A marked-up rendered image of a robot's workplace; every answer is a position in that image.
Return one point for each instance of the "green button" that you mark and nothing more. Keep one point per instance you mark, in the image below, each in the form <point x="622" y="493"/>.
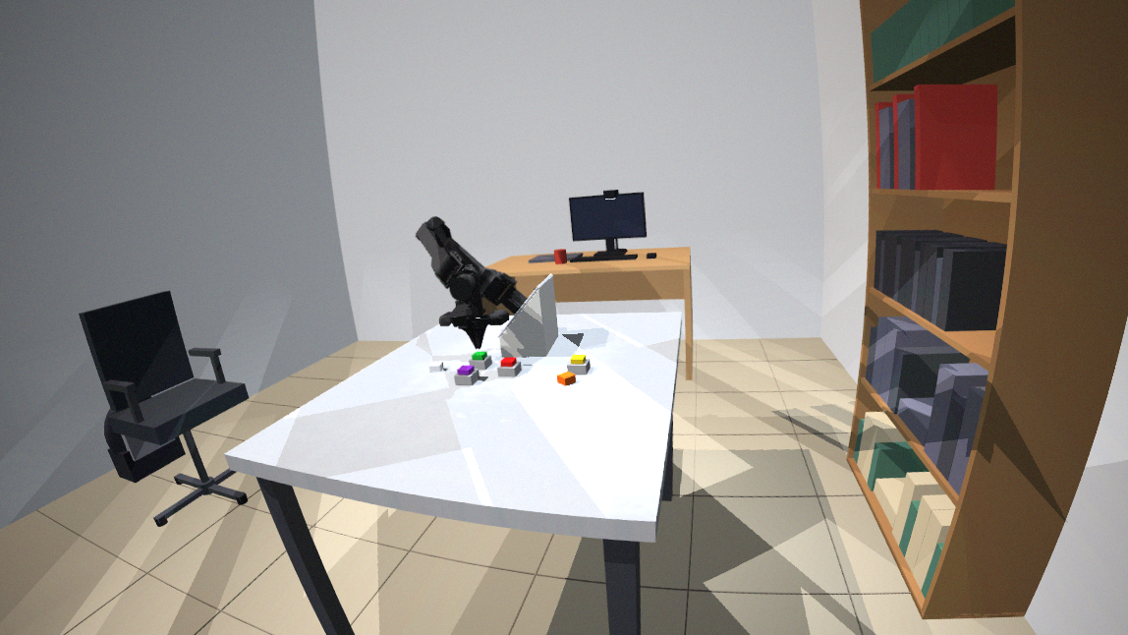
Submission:
<point x="480" y="360"/>

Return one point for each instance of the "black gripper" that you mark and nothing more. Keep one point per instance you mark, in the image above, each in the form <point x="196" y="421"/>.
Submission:
<point x="477" y="327"/>

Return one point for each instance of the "purple button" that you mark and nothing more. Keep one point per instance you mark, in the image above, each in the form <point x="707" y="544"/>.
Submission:
<point x="466" y="375"/>

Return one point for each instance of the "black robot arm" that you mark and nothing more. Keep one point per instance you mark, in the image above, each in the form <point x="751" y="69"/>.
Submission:
<point x="448" y="259"/>

